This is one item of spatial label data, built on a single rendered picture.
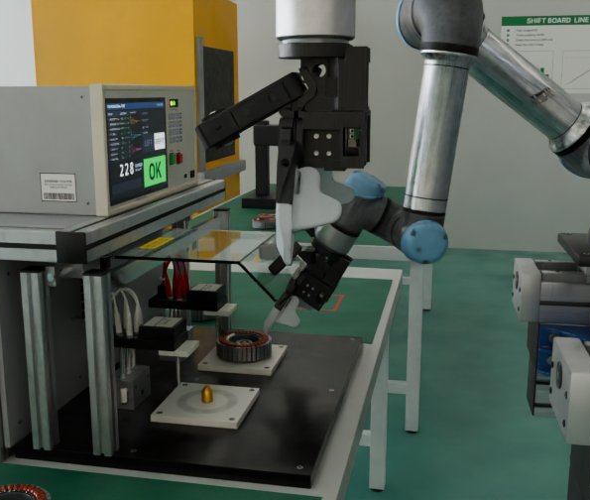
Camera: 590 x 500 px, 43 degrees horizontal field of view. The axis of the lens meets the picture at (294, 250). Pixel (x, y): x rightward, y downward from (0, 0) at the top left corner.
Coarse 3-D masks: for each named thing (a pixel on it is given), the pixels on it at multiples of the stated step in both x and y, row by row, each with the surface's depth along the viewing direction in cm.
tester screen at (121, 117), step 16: (112, 112) 119; (128, 112) 125; (144, 112) 132; (160, 112) 139; (112, 128) 120; (128, 128) 126; (144, 128) 132; (160, 128) 139; (112, 144) 120; (128, 144) 126; (112, 160) 120; (128, 160) 126; (112, 176) 120; (128, 192) 127
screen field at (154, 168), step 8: (144, 160) 132; (152, 160) 136; (160, 160) 140; (144, 168) 133; (152, 168) 136; (160, 168) 140; (144, 176) 133; (152, 176) 136; (160, 176) 140; (152, 184) 136
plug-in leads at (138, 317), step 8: (120, 288) 128; (128, 288) 131; (112, 296) 130; (136, 296) 132; (136, 304) 130; (128, 312) 128; (136, 312) 130; (120, 320) 130; (128, 320) 128; (136, 320) 130; (120, 328) 130; (128, 328) 128; (136, 328) 131; (128, 336) 129
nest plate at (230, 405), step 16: (192, 384) 139; (208, 384) 139; (176, 400) 132; (192, 400) 132; (224, 400) 132; (240, 400) 132; (160, 416) 126; (176, 416) 125; (192, 416) 125; (208, 416) 125; (224, 416) 125; (240, 416) 125
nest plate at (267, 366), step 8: (272, 344) 161; (216, 352) 156; (272, 352) 156; (280, 352) 156; (208, 360) 151; (216, 360) 151; (224, 360) 151; (264, 360) 151; (272, 360) 151; (280, 360) 154; (200, 368) 149; (208, 368) 149; (216, 368) 148; (224, 368) 148; (232, 368) 148; (240, 368) 147; (248, 368) 147; (256, 368) 147; (264, 368) 147; (272, 368) 147
